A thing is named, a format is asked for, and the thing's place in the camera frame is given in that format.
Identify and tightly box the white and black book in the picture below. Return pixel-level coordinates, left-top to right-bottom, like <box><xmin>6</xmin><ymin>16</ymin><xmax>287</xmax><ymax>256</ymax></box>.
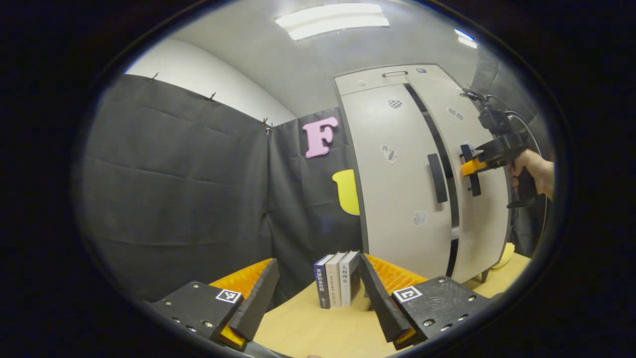
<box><xmin>339</xmin><ymin>251</ymin><xmax>362</xmax><ymax>306</ymax></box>

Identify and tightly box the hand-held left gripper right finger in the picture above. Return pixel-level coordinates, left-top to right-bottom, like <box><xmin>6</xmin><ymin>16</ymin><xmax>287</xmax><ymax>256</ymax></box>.
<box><xmin>358</xmin><ymin>254</ymin><xmax>492</xmax><ymax>351</ymax></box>

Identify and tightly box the small ceiling light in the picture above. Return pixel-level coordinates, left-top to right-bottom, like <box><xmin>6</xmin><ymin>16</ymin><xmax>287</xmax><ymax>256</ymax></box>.
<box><xmin>455</xmin><ymin>28</ymin><xmax>477</xmax><ymax>49</ymax></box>

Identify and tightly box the ceiling light panel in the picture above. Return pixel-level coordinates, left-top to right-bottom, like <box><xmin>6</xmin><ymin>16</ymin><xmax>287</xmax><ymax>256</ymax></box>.
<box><xmin>275</xmin><ymin>2</ymin><xmax>391</xmax><ymax>41</ymax></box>

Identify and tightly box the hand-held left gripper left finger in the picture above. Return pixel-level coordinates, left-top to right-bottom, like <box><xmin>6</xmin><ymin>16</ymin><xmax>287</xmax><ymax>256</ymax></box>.
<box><xmin>152</xmin><ymin>258</ymin><xmax>280</xmax><ymax>351</ymax></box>

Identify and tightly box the grey double-door shoe cabinet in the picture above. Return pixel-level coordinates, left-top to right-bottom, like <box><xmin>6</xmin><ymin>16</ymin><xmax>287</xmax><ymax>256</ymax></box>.
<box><xmin>334</xmin><ymin>64</ymin><xmax>515</xmax><ymax>284</ymax></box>

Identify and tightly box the black backdrop cloth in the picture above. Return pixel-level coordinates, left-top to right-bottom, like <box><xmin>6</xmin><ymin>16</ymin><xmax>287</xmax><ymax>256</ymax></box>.
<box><xmin>79</xmin><ymin>47</ymin><xmax>552</xmax><ymax>304</ymax></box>

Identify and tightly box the blue book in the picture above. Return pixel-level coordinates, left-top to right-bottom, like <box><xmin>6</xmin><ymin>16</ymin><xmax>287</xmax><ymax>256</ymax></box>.
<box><xmin>314</xmin><ymin>255</ymin><xmax>334</xmax><ymax>309</ymax></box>

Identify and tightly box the grey cabinet door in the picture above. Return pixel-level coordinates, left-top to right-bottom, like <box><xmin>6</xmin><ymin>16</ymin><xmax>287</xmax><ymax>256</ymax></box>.
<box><xmin>405</xmin><ymin>65</ymin><xmax>512</xmax><ymax>284</ymax></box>
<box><xmin>340</xmin><ymin>84</ymin><xmax>455</xmax><ymax>280</ymax></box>

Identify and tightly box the grey cabinet drawer front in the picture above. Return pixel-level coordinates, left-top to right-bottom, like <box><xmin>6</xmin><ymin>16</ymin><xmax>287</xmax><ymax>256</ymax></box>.
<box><xmin>334</xmin><ymin>64</ymin><xmax>440</xmax><ymax>96</ymax></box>

